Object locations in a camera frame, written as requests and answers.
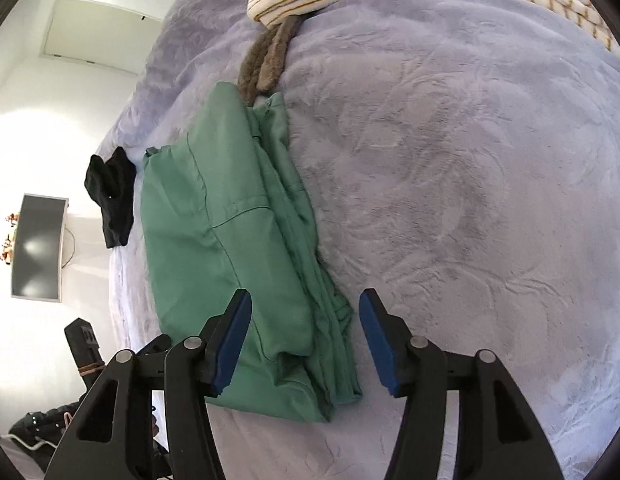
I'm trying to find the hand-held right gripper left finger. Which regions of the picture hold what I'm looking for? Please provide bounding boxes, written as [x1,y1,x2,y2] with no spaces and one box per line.
[44,288,253,480]

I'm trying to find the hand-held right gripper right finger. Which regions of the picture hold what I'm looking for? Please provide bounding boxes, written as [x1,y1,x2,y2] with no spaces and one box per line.
[359,288,566,480]

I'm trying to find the green work jacket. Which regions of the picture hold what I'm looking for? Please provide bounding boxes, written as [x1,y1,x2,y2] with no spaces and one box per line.
[140,81,365,423]

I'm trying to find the white clothes hanger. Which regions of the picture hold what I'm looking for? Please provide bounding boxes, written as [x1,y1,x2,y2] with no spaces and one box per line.
[8,430,58,455]

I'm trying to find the black device at lower left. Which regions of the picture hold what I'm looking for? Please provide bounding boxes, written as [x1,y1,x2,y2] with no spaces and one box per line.
[10,394,93,457]

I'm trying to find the small colourful figurines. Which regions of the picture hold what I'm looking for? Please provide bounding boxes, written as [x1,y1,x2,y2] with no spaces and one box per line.
[0,212,21,263]

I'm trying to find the black cloth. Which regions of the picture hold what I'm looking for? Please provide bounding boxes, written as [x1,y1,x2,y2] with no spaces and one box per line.
[84,147,138,249]

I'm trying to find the lavender plush blanket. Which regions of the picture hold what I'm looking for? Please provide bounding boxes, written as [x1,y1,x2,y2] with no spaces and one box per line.
[107,0,620,480]

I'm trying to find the brown fuzzy cloth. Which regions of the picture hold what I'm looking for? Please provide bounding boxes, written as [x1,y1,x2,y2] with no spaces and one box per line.
[238,16,305,106]

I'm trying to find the white door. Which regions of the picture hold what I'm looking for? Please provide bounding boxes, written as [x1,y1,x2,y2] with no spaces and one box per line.
[40,0,167,73]

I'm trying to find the grey wall monitor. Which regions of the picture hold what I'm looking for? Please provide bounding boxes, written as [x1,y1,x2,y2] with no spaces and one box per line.
[10,193,70,303]

